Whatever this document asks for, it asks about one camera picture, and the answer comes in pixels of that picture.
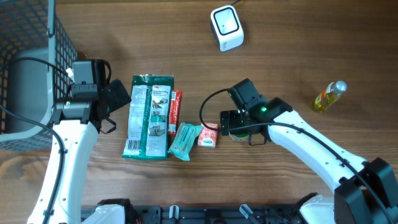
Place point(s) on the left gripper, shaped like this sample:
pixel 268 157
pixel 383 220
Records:
pixel 117 95

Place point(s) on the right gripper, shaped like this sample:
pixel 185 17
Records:
pixel 234 127

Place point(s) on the green lid jar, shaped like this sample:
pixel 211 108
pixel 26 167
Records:
pixel 239 137

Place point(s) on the orange small box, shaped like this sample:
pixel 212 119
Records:
pixel 208 136

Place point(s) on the green sponge package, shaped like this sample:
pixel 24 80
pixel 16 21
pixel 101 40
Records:
pixel 147 125

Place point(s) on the teal snack packet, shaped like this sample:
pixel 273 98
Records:
pixel 184 139

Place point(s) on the red stick packet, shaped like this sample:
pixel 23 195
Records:
pixel 174 111

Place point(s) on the yellow liquid bottle silver cap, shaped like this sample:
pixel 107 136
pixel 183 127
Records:
pixel 330 95

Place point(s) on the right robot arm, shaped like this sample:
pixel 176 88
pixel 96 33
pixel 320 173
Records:
pixel 363 191

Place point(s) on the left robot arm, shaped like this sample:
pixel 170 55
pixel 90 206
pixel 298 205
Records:
pixel 77 119

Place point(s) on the white barcode scanner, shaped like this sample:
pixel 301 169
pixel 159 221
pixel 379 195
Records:
pixel 226 27

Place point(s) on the grey plastic mesh basket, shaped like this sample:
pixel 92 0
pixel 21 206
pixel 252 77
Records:
pixel 35 52

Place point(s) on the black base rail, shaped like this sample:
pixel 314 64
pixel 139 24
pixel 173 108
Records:
pixel 285 213

